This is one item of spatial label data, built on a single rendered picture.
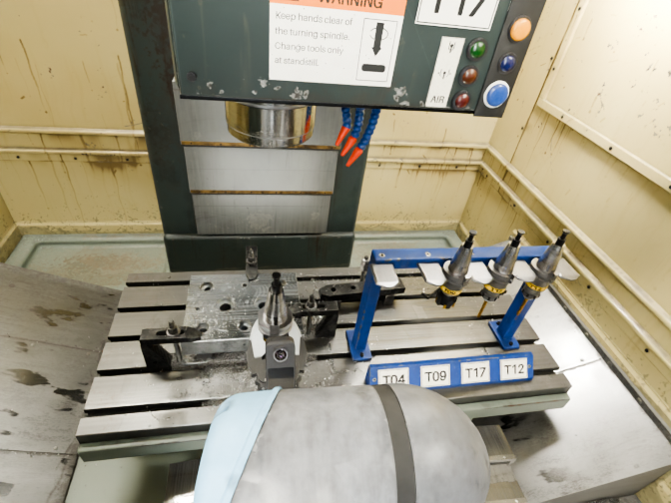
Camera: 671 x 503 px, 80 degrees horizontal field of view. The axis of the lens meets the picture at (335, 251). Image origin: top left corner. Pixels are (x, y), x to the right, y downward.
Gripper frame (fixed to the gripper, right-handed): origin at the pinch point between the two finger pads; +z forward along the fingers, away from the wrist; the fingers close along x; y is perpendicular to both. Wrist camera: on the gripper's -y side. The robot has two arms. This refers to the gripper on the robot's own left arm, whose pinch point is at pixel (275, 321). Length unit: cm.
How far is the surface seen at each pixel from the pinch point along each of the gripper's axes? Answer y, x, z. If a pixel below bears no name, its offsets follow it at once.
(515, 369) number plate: 25, 63, 1
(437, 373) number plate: 24.7, 40.9, 1.0
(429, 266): -2.7, 34.6, 11.0
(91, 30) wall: -23, -53, 104
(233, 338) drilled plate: 20.0, -8.9, 12.0
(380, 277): -2.7, 22.5, 8.0
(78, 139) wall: 15, -67, 104
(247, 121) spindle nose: -32.4, -4.3, 15.5
